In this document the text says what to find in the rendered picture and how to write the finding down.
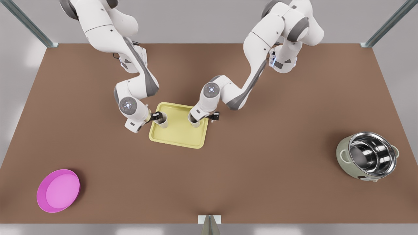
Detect yellow square tray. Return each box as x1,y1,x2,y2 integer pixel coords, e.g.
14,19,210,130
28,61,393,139
149,102,209,149

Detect pink round bowl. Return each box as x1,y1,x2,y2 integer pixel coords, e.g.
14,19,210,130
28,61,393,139
37,169,80,213

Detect green pot with steel inner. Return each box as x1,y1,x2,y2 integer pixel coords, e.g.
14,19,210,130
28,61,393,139
336,132,400,182

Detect white IKEA cup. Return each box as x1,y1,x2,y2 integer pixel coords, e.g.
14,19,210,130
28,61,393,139
156,113,169,129
187,113,201,128

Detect silver frame post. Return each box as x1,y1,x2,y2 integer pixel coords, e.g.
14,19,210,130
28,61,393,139
360,0,418,48
198,215,222,235
0,0,59,48

